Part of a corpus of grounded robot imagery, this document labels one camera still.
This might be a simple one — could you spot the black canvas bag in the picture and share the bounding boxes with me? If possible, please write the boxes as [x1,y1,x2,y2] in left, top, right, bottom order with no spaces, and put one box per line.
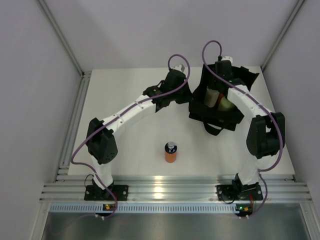
[188,64,259,136]

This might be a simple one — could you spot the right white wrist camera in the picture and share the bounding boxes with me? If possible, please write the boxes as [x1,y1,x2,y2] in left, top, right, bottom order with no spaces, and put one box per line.
[221,55,233,64]

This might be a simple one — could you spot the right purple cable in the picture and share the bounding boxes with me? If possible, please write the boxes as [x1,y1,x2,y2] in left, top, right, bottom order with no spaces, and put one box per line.
[201,39,285,221]

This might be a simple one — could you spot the purple cable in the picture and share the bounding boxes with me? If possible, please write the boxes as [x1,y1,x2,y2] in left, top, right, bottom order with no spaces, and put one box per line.
[70,53,192,221]
[201,39,285,221]

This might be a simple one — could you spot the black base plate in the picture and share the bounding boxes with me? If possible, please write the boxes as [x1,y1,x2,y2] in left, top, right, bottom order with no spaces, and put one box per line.
[84,184,129,201]
[216,183,264,203]

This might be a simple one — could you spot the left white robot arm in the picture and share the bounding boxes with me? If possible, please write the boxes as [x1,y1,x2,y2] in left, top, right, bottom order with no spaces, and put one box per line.
[86,64,192,200]

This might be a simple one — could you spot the orange bottle white pump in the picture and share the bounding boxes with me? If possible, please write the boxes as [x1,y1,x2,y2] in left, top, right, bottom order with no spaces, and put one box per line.
[216,93,225,105]

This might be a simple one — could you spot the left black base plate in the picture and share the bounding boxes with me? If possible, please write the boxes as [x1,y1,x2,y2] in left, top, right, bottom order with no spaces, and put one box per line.
[84,184,129,201]

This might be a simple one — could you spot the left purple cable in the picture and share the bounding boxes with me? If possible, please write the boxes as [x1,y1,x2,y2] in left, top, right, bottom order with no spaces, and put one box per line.
[70,53,192,221]

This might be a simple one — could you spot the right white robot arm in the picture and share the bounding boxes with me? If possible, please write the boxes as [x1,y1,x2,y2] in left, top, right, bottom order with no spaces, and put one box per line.
[213,58,285,204]

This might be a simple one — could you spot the aluminium front rail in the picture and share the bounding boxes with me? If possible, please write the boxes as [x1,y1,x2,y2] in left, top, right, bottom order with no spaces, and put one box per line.
[39,175,312,203]

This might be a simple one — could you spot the grey slotted cable duct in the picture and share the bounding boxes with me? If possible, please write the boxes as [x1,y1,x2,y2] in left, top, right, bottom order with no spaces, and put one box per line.
[49,203,252,214]

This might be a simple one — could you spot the cream bottle white cap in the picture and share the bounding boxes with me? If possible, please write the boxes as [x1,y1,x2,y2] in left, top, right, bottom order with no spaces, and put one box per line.
[203,87,220,108]

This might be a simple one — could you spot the left aluminium frame post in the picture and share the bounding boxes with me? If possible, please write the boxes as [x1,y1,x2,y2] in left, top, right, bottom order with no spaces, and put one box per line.
[35,0,84,77]

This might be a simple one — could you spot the aluminium frame post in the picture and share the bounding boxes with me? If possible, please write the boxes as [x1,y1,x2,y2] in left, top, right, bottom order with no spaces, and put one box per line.
[35,0,84,77]
[260,0,307,72]

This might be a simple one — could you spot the yellow-green pump bottle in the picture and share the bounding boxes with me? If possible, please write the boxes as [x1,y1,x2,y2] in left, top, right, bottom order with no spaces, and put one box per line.
[218,97,235,112]

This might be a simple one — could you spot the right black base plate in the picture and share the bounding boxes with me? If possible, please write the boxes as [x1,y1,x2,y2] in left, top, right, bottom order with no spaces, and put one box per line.
[216,183,264,203]

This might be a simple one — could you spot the right aluminium frame post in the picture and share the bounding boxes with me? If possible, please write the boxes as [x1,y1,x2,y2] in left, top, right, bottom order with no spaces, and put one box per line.
[260,0,307,72]

